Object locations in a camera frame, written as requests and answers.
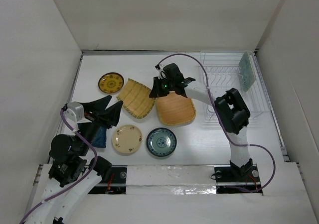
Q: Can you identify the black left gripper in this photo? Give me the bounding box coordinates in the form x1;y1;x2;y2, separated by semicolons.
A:
77;94;123;154

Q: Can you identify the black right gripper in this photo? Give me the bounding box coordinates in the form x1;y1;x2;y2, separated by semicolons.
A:
149;76;175;97

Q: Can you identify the green-rimmed bamboo tray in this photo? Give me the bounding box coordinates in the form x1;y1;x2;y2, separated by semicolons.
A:
117;78;156;119

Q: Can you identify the light blue divided plate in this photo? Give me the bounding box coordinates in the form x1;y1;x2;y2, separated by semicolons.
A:
238;51;256;92

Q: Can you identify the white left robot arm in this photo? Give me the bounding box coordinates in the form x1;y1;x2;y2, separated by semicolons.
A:
20;96;123;224

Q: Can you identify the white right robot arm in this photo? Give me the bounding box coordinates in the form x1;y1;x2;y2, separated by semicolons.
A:
150;77;253;182

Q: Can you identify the orange square woven tray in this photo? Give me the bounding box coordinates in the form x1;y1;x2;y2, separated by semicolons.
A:
156;93;196;126

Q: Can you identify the dark blue plate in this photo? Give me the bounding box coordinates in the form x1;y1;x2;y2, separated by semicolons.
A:
78;122;107;148

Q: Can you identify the yellow brown round plate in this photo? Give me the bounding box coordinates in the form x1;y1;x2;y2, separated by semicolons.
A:
98;72;124;94

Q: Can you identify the cream floral round plate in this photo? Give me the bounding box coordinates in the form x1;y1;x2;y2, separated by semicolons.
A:
112;124;143;155

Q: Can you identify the blue white patterned bowl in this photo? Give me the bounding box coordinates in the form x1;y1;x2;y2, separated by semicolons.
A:
146;127;177;158

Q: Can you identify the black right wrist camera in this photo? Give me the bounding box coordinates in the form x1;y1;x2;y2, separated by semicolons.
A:
163;63;184;82

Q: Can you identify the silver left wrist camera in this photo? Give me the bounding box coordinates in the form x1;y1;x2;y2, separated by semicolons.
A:
62;102;85;123

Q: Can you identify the white wire dish rack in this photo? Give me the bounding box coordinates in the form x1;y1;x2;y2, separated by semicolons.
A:
200;51;270;121

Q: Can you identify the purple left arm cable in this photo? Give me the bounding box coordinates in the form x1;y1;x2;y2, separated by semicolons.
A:
18;108;99;224

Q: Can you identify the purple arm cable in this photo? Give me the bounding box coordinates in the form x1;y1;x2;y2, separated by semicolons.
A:
155;53;276;194
18;108;99;224

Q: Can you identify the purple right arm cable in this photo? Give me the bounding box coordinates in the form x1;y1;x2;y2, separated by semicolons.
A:
155;53;276;194

